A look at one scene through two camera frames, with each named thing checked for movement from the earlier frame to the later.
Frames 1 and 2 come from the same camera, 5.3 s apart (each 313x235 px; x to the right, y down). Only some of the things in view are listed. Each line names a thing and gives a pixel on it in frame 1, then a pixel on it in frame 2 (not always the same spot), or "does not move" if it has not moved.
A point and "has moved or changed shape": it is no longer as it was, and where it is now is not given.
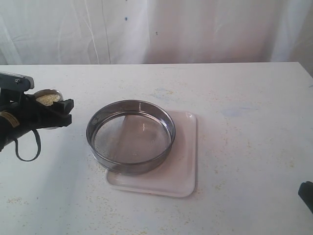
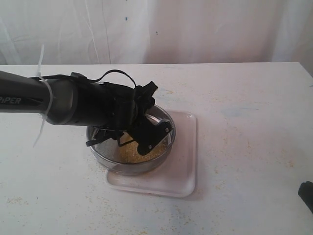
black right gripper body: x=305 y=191 does not move
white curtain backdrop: x=34 y=32 does not move
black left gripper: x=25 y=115 → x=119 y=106
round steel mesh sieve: x=131 y=136 does not move
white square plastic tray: x=177 y=177 does not move
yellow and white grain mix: x=48 y=100 has moved or changed shape
